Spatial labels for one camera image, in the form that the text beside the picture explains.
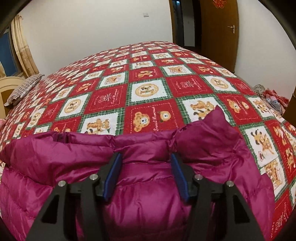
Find silver door handle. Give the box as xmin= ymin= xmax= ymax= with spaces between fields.
xmin=228 ymin=25 xmax=235 ymax=34

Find striped pillow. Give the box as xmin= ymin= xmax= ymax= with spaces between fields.
xmin=4 ymin=74 xmax=43 ymax=106

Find red patchwork cartoon bedspread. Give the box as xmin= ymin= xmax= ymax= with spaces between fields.
xmin=1 ymin=41 xmax=295 ymax=240

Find beige curtain right panel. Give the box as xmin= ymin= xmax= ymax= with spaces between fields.
xmin=11 ymin=15 xmax=39 ymax=77

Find pink floral folded blanket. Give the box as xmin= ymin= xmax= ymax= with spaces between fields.
xmin=0 ymin=118 xmax=5 ymax=128

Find red double happiness sticker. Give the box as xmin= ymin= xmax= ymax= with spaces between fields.
xmin=213 ymin=0 xmax=227 ymax=9

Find magenta puffer jacket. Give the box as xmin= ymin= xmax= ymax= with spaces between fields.
xmin=1 ymin=108 xmax=275 ymax=240

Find brown wooden door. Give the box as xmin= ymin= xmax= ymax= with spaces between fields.
xmin=200 ymin=0 xmax=239 ymax=73

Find brown wooden dresser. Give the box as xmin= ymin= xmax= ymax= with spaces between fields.
xmin=282 ymin=88 xmax=296 ymax=126

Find dark window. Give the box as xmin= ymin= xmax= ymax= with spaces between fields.
xmin=0 ymin=28 xmax=19 ymax=76

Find cream wooden headboard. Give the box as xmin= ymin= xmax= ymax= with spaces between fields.
xmin=0 ymin=76 xmax=24 ymax=119

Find clothes pile on floor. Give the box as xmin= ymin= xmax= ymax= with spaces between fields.
xmin=252 ymin=84 xmax=289 ymax=115

